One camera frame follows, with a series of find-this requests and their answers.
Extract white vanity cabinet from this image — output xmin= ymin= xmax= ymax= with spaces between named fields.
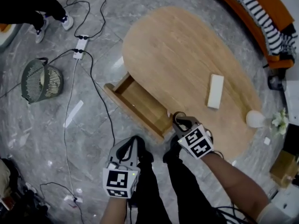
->
xmin=284 ymin=79 xmax=299 ymax=123

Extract orange sofa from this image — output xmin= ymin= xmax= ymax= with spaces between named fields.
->
xmin=206 ymin=0 xmax=295 ymax=69

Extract dark cabinet white top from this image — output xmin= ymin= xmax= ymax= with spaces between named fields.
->
xmin=286 ymin=122 xmax=299 ymax=153

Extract green slatted basket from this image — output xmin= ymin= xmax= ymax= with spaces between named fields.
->
xmin=21 ymin=57 xmax=64 ymax=104

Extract person's white shirt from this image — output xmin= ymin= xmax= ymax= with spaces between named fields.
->
xmin=256 ymin=202 xmax=295 ymax=224

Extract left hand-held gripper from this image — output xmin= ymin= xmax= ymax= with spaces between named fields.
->
xmin=102 ymin=136 xmax=141 ymax=199

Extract black white striped blanket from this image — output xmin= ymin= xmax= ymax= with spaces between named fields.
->
xmin=221 ymin=0 xmax=299 ymax=60

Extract wooden coffee table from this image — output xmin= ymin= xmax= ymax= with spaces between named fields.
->
xmin=121 ymin=6 xmax=263 ymax=161

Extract person's left black shoe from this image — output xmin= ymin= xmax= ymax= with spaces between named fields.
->
xmin=128 ymin=135 xmax=154 ymax=166

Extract person's right forearm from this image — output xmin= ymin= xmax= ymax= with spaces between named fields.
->
xmin=202 ymin=152 xmax=269 ymax=221

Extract person's black shoe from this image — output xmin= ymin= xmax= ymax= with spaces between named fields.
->
xmin=163 ymin=135 xmax=183 ymax=164
xmin=128 ymin=135 xmax=154 ymax=166

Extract white power cord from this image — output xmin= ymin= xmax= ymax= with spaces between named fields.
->
xmin=64 ymin=58 xmax=79 ymax=196

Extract orange cushion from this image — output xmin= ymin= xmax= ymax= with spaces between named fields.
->
xmin=256 ymin=0 xmax=295 ymax=31

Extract white power strip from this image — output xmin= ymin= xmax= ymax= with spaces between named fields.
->
xmin=72 ymin=35 xmax=89 ymax=60

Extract person's left forearm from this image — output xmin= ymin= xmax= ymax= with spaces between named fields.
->
xmin=100 ymin=196 xmax=129 ymax=224

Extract wooden drawer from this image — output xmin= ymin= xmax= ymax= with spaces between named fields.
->
xmin=104 ymin=71 xmax=175 ymax=144

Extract black wire wastebasket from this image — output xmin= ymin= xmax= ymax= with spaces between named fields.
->
xmin=267 ymin=73 xmax=287 ymax=92

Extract beige round armchair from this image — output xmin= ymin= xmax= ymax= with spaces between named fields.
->
xmin=0 ymin=23 xmax=17 ymax=49

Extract white rectangular box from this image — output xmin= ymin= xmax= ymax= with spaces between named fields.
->
xmin=206 ymin=73 xmax=225 ymax=110

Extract cardboard box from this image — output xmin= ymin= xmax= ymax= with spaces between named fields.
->
xmin=270 ymin=149 xmax=299 ymax=189

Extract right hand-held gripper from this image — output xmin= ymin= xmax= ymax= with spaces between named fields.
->
xmin=172 ymin=116 xmax=214 ymax=160

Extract white vase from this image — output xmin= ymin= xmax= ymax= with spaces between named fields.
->
xmin=245 ymin=110 xmax=266 ymax=128

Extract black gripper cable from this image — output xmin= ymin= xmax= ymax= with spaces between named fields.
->
xmin=217 ymin=202 xmax=257 ymax=224

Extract black power cable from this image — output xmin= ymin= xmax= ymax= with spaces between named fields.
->
xmin=0 ymin=49 xmax=78 ymax=100
xmin=87 ymin=0 xmax=108 ymax=39
xmin=39 ymin=182 xmax=85 ymax=224
xmin=66 ymin=0 xmax=91 ymax=38
xmin=81 ymin=50 xmax=115 ymax=149

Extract person's black trousers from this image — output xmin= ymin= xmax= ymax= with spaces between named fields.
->
xmin=135 ymin=157 xmax=221 ymax=224

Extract person's right black shoe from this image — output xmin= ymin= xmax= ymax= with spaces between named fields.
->
xmin=163 ymin=135 xmax=183 ymax=164

